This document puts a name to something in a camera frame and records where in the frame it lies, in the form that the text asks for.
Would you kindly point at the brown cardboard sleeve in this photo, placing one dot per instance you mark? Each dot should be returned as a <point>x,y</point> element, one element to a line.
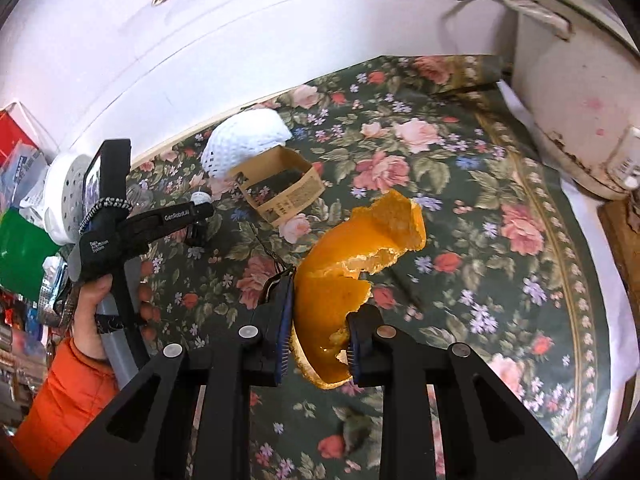
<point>295,195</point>

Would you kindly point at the white foam fruit net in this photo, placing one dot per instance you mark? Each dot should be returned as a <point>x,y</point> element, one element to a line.
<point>245,140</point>

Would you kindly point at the green box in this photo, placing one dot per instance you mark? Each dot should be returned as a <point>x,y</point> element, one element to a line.
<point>22,250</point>

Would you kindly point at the floral patterned cloth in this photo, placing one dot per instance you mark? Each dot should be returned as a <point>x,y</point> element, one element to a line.
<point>450,260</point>

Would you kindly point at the orange peel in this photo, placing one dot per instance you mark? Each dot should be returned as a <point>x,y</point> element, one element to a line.
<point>320,305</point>

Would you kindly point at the white perforated plastic lid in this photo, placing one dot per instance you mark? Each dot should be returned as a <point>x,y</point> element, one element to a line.
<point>70,200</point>

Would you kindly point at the wooden cutting board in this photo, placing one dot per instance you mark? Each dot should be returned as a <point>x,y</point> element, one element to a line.
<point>622,255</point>

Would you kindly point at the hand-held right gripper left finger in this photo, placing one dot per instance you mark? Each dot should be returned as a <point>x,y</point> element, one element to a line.
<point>285,320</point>

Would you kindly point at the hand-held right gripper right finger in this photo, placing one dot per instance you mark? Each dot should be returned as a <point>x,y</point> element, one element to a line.
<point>353,340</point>

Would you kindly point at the white rice cooker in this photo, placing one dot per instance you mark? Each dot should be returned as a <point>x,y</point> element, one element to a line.
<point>575,85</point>

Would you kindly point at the person's left hand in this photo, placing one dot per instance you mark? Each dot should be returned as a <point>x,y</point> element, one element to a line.
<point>90,310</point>

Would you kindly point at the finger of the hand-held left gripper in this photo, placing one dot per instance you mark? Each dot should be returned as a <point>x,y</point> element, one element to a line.
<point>200,225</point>

